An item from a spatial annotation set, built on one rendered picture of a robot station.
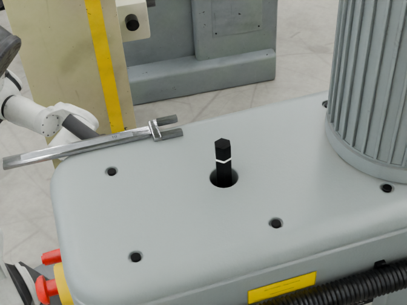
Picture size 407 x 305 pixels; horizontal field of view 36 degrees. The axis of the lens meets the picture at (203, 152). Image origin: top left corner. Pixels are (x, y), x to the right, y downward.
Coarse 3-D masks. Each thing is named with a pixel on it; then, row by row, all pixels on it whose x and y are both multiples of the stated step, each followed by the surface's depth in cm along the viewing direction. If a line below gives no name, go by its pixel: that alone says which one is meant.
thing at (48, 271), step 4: (44, 264) 257; (52, 264) 256; (36, 268) 255; (40, 268) 255; (44, 268) 255; (48, 268) 255; (52, 268) 255; (40, 272) 254; (44, 272) 254; (48, 272) 254; (52, 272) 254; (48, 276) 252; (52, 276) 252
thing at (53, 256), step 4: (48, 252) 97; (52, 252) 97; (56, 252) 97; (60, 252) 97; (44, 256) 96; (48, 256) 96; (52, 256) 96; (56, 256) 96; (60, 256) 96; (44, 260) 96; (48, 260) 96; (52, 260) 96; (56, 260) 96; (60, 260) 97; (48, 264) 97
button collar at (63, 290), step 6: (60, 264) 86; (54, 270) 85; (60, 270) 84; (60, 276) 84; (60, 282) 84; (66, 282) 84; (60, 288) 83; (66, 288) 84; (60, 294) 84; (66, 294) 84; (66, 300) 84; (72, 300) 84
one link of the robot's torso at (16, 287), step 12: (0, 228) 159; (0, 240) 160; (0, 252) 161; (0, 264) 163; (0, 276) 166; (12, 276) 171; (0, 288) 166; (12, 288) 168; (24, 288) 172; (0, 300) 167; (12, 300) 169; (24, 300) 171
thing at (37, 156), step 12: (156, 120) 89; (168, 120) 89; (120, 132) 87; (132, 132) 87; (144, 132) 87; (156, 132) 87; (168, 132) 87; (180, 132) 87; (72, 144) 86; (84, 144) 86; (96, 144) 86; (108, 144) 86; (120, 144) 87; (12, 156) 85; (24, 156) 85; (36, 156) 85; (48, 156) 85; (60, 156) 85; (12, 168) 84
